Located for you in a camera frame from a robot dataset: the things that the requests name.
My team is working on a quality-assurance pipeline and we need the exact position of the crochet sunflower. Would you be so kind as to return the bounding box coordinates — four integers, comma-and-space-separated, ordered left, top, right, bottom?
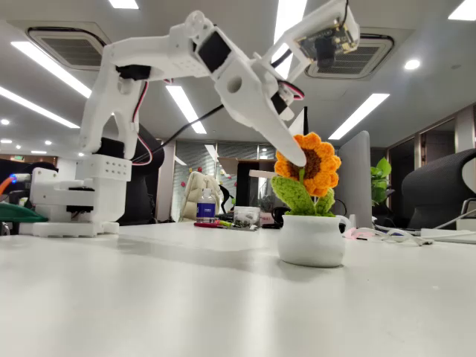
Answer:
270, 132, 353, 268

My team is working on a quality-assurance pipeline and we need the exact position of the clear plastic container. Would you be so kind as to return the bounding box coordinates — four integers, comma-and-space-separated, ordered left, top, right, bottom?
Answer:
233, 206, 261, 228

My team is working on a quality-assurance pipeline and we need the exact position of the computer monitor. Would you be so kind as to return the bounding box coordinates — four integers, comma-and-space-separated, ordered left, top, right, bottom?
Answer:
337, 129, 374, 230

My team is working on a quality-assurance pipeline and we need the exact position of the clear water bottle blue label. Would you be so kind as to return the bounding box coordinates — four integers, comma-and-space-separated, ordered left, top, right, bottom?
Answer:
196, 187, 217, 225

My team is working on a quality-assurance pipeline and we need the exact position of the beige padded chair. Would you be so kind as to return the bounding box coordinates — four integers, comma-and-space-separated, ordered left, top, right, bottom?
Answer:
179, 171, 226, 223

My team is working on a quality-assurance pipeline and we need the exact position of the green leafy plant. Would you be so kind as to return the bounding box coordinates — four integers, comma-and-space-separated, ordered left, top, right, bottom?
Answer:
370, 156, 393, 207

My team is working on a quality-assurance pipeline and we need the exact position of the black mesh office chair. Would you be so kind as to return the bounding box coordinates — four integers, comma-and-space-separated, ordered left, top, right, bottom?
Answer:
400, 148, 476, 231
118, 124, 166, 226

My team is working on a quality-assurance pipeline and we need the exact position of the white power strip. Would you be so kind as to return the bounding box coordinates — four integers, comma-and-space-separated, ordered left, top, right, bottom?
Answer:
419, 228, 476, 245

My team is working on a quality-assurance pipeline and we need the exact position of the green plastic object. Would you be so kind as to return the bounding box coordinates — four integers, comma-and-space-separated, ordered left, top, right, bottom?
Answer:
0, 202, 49, 224

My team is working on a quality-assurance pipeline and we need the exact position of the red white servo wire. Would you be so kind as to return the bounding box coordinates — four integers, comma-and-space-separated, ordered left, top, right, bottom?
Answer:
128, 77, 154, 167
278, 79, 306, 102

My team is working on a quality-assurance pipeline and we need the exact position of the gripper camera on white mount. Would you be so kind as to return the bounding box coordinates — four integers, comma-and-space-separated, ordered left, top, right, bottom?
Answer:
254, 0, 361, 81

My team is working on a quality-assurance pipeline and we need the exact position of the looped white cable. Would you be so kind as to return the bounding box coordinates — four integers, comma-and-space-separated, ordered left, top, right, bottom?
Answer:
344, 225, 436, 247

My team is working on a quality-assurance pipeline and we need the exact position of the white power strip cable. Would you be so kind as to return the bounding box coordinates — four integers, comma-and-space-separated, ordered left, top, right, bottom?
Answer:
431, 209, 476, 231

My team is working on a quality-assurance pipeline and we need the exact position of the orange cable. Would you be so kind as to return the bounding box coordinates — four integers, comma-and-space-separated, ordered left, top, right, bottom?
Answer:
0, 174, 19, 196

